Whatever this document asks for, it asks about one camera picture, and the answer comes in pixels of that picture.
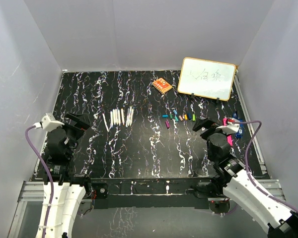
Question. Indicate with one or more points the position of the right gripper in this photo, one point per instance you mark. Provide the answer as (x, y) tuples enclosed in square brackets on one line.
[(207, 124)]

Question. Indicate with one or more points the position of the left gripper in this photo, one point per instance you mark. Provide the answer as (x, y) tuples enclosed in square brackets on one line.
[(82, 121)]

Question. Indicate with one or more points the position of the purple capped white marker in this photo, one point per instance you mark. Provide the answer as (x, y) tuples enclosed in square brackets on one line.
[(105, 122)]

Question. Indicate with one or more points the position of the blue capped white marker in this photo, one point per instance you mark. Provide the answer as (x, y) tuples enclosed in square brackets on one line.
[(111, 119)]

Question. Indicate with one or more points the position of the light blue capped marker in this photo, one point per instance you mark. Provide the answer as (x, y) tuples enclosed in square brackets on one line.
[(114, 117)]

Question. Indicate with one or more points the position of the dark green capped marker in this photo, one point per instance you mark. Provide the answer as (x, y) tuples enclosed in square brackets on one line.
[(117, 116)]

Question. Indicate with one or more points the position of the teal capped white marker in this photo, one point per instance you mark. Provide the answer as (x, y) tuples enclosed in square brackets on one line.
[(118, 117)]

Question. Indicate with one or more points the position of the orange capped white marker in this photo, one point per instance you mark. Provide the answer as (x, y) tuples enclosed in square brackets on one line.
[(122, 116)]

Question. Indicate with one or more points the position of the green capped white marker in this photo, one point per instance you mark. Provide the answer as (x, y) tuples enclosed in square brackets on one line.
[(129, 123)]

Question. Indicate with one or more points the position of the yellow capped white marker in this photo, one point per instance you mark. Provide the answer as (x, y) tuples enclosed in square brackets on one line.
[(132, 113)]

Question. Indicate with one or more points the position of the dark blue capped marker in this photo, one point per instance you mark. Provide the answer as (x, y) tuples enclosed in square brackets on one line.
[(128, 116)]

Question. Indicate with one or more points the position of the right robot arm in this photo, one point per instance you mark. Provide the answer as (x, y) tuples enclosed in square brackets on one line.
[(235, 181)]

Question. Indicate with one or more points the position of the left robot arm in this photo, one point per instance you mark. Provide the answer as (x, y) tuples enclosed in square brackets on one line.
[(63, 189)]

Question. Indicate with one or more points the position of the orange card packet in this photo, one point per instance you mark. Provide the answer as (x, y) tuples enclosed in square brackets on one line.
[(162, 85)]

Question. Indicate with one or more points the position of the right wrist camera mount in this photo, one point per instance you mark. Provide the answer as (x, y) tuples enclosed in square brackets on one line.
[(231, 127)]

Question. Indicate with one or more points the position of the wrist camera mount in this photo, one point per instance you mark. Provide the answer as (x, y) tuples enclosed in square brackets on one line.
[(48, 123), (231, 127)]

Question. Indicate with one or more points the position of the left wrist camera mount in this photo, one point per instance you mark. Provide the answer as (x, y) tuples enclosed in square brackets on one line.
[(48, 123)]

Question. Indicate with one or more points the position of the small whiteboard yellow frame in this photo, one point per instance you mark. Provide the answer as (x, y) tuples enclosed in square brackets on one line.
[(206, 78)]

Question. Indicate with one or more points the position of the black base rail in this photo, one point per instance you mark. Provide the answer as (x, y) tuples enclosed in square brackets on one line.
[(155, 192)]

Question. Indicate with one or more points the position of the aluminium frame rail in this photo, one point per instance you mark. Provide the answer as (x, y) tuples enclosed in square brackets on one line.
[(33, 192)]

